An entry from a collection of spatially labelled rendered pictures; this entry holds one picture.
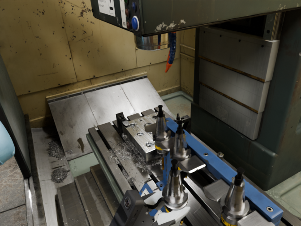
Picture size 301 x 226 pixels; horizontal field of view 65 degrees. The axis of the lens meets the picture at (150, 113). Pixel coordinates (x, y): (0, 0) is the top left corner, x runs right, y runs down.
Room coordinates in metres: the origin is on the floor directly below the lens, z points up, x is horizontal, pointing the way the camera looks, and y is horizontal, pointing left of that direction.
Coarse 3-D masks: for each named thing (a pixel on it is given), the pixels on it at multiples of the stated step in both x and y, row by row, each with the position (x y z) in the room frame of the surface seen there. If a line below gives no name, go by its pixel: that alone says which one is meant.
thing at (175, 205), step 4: (164, 188) 0.41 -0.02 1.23; (184, 188) 0.41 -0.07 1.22; (164, 192) 0.40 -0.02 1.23; (184, 192) 0.39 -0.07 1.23; (164, 196) 0.40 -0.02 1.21; (184, 196) 0.38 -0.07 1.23; (164, 200) 0.38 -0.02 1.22; (168, 200) 0.37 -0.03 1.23; (172, 200) 0.37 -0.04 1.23; (176, 200) 0.37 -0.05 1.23; (180, 200) 0.37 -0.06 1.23; (184, 200) 0.37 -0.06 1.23; (164, 204) 0.38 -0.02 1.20; (168, 204) 0.37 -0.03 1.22; (172, 204) 0.37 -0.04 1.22; (176, 204) 0.36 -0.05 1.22; (180, 204) 0.37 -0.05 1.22; (184, 204) 0.37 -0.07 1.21; (168, 208) 0.37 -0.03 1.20; (172, 208) 0.37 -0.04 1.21; (176, 208) 0.37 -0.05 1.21; (180, 208) 0.37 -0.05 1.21
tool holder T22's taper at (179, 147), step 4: (176, 132) 0.55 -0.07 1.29; (184, 132) 0.55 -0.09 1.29; (176, 136) 0.54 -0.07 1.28; (180, 136) 0.54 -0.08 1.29; (184, 136) 0.54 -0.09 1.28; (176, 140) 0.54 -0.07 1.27; (180, 140) 0.54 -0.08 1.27; (184, 140) 0.54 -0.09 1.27; (176, 144) 0.54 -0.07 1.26; (180, 144) 0.54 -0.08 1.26; (184, 144) 0.54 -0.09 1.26; (176, 148) 0.54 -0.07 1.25; (180, 148) 0.53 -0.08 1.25; (184, 148) 0.54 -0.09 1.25; (176, 152) 0.54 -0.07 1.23; (180, 152) 0.53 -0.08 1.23; (184, 152) 0.53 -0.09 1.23
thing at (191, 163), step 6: (192, 156) 0.53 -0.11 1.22; (198, 156) 0.53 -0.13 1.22; (180, 162) 0.51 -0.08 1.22; (186, 162) 0.51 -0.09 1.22; (192, 162) 0.51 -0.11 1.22; (198, 162) 0.51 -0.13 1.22; (204, 162) 0.50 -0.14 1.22; (180, 168) 0.49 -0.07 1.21; (186, 168) 0.49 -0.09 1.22; (192, 168) 0.48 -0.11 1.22; (198, 168) 0.48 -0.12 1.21
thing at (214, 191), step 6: (216, 180) 0.44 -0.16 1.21; (222, 180) 0.43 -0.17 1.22; (210, 186) 0.42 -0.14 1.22; (216, 186) 0.42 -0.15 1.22; (222, 186) 0.41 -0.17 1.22; (228, 186) 0.41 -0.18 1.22; (204, 192) 0.40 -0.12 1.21; (210, 192) 0.40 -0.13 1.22; (216, 192) 0.40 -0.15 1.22; (222, 192) 0.40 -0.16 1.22; (210, 198) 0.38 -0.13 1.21; (216, 198) 0.38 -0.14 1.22
